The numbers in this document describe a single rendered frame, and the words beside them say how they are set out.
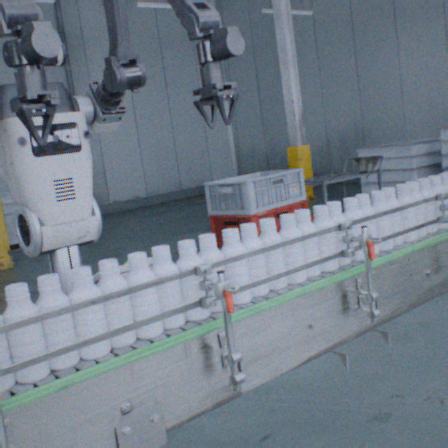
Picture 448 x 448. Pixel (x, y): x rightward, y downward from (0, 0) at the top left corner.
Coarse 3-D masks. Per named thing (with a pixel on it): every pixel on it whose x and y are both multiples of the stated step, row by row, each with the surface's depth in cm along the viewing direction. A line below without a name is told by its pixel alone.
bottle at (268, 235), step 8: (264, 224) 132; (272, 224) 132; (264, 232) 132; (272, 232) 132; (264, 240) 131; (272, 240) 131; (280, 240) 132; (280, 248) 132; (272, 256) 131; (280, 256) 132; (272, 264) 132; (280, 264) 132; (272, 272) 132; (280, 280) 132; (272, 288) 132; (280, 288) 133
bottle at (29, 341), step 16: (16, 288) 95; (16, 304) 95; (32, 304) 97; (16, 320) 94; (16, 336) 95; (32, 336) 95; (16, 352) 95; (32, 352) 95; (32, 368) 95; (48, 368) 98
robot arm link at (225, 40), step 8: (192, 16) 134; (192, 24) 135; (192, 32) 136; (208, 32) 134; (216, 32) 133; (224, 32) 131; (232, 32) 131; (192, 40) 138; (216, 40) 133; (224, 40) 131; (232, 40) 131; (240, 40) 133; (216, 48) 133; (224, 48) 131; (232, 48) 131; (240, 48) 133; (216, 56) 135; (224, 56) 133; (232, 56) 133
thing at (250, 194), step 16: (240, 176) 408; (256, 176) 421; (272, 176) 372; (288, 176) 386; (208, 192) 381; (224, 192) 371; (240, 192) 362; (256, 192) 362; (272, 192) 374; (288, 192) 386; (304, 192) 398; (208, 208) 384; (224, 208) 374; (240, 208) 364; (256, 208) 362; (272, 208) 373
